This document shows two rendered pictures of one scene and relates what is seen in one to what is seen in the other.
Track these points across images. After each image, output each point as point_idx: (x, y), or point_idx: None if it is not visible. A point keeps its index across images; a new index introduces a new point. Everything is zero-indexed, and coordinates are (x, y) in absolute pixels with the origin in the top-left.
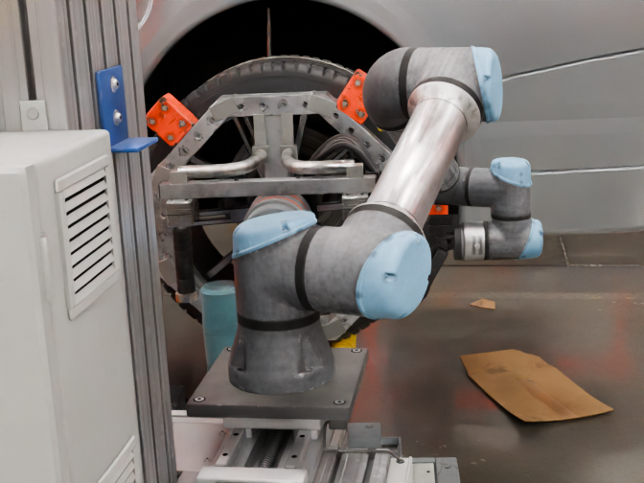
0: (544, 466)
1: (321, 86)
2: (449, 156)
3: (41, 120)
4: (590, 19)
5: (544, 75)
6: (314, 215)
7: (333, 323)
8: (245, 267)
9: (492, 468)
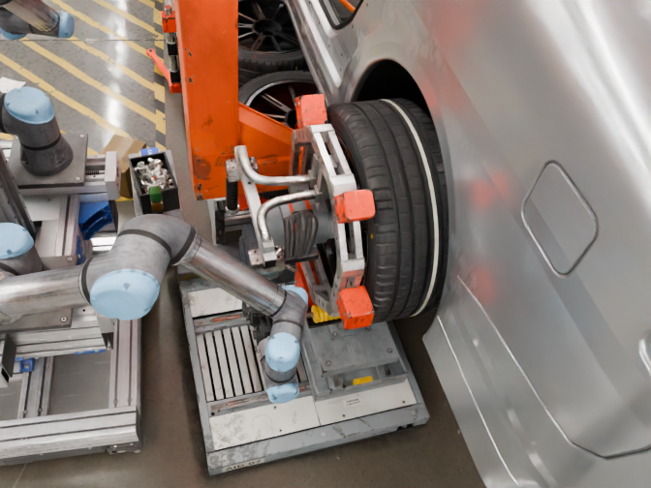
0: (473, 483)
1: (362, 175)
2: (53, 305)
3: None
4: (539, 349)
5: (495, 335)
6: (0, 255)
7: (312, 292)
8: None
9: (455, 445)
